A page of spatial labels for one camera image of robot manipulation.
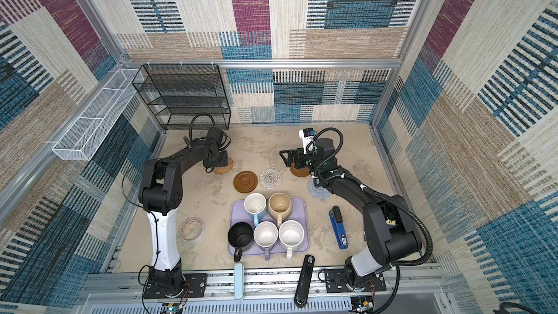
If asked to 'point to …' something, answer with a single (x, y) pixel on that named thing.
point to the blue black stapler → (336, 218)
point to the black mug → (240, 235)
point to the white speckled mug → (291, 233)
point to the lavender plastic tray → (238, 213)
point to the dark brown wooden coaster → (245, 182)
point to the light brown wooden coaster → (301, 171)
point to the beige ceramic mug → (279, 206)
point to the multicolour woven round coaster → (270, 179)
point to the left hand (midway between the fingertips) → (221, 162)
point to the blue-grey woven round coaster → (319, 192)
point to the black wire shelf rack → (178, 92)
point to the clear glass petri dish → (192, 230)
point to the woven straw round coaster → (222, 170)
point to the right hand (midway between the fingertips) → (291, 153)
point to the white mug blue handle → (255, 206)
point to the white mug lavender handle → (266, 235)
